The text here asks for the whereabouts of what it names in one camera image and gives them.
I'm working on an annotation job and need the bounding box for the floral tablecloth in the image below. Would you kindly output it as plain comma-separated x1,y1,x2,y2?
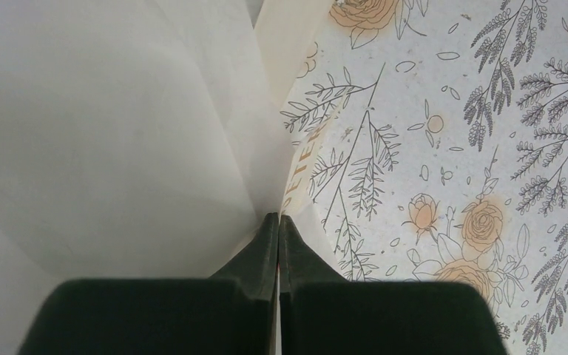
288,1,568,354

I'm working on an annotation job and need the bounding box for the white wrapping paper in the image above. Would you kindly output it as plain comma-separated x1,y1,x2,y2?
0,1,291,354

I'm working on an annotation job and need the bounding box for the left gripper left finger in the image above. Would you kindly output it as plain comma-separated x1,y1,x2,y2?
210,212,279,354

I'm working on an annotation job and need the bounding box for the cream ribbon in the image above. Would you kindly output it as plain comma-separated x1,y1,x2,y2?
254,1,339,259

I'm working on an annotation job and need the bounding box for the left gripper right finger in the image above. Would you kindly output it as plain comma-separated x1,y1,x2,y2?
279,215,346,354

